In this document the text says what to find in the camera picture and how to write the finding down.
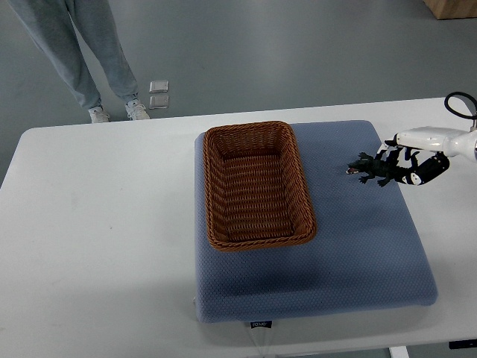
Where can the black table control panel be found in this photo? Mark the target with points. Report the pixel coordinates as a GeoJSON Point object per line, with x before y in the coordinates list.
{"type": "Point", "coordinates": [463, 344]}

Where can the person in grey trousers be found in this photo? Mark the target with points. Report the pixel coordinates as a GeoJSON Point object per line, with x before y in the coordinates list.
{"type": "Point", "coordinates": [54, 26]}

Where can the white table leg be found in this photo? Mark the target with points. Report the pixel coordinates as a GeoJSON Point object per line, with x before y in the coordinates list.
{"type": "Point", "coordinates": [399, 352]}

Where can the wooden box corner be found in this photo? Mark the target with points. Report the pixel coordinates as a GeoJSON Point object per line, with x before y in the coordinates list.
{"type": "Point", "coordinates": [452, 9]}

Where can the dark toy crocodile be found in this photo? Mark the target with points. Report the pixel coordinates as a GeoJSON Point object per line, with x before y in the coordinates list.
{"type": "Point", "coordinates": [387, 169]}

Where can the upper silver floor plate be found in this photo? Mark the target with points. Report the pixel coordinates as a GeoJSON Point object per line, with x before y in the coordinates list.
{"type": "Point", "coordinates": [158, 86]}

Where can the silver floor plate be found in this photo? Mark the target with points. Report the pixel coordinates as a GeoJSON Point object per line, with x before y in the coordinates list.
{"type": "Point", "coordinates": [159, 101]}
{"type": "Point", "coordinates": [158, 86]}

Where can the blue grey cushion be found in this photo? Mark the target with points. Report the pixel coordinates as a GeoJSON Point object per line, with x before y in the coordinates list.
{"type": "Point", "coordinates": [366, 255]}

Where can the lower silver floor plate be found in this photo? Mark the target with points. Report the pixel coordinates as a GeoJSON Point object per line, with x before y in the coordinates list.
{"type": "Point", "coordinates": [159, 101]}

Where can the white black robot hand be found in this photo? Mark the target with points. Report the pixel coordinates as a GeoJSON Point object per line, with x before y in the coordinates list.
{"type": "Point", "coordinates": [419, 155]}

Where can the brown wicker basket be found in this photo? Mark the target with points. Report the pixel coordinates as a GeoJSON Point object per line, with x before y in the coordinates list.
{"type": "Point", "coordinates": [256, 194]}

